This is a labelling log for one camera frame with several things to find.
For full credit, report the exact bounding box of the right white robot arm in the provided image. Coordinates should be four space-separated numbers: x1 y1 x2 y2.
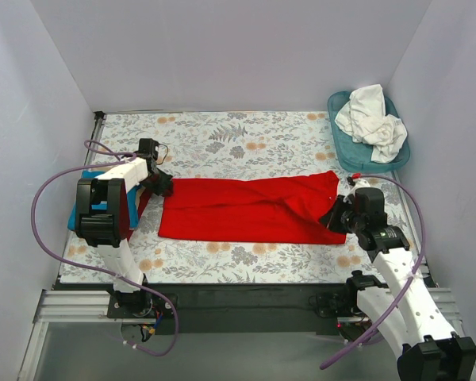
321 180 476 380

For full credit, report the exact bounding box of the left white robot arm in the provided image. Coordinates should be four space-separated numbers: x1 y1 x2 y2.
75 138 173 294

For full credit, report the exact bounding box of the folded dark red t-shirt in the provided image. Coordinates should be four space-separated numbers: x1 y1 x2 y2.
136 190 152 220

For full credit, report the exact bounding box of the folded blue t-shirt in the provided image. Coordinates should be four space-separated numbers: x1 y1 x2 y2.
67 170 140 231

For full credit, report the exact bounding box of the teal plastic basket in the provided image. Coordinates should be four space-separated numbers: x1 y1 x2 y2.
327 91 411 174

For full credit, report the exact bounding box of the floral table mat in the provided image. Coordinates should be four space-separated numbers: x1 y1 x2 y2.
58 110 425 285

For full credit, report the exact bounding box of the white crumpled t-shirt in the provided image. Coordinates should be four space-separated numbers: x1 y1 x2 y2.
336 84 408 164

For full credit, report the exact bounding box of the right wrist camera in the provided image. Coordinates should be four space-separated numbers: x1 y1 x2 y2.
347 177 370 195

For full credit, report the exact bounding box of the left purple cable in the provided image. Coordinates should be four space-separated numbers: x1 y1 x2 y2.
30 139 180 357

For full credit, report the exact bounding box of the purple cable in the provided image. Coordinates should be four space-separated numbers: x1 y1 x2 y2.
30 139 180 357
319 172 426 371

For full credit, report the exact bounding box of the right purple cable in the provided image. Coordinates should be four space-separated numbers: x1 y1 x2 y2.
319 172 426 371

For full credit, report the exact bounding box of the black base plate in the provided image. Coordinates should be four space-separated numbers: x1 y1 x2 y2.
106 282 397 337

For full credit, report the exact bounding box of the aluminium frame rail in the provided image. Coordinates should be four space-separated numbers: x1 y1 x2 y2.
17 288 124 381

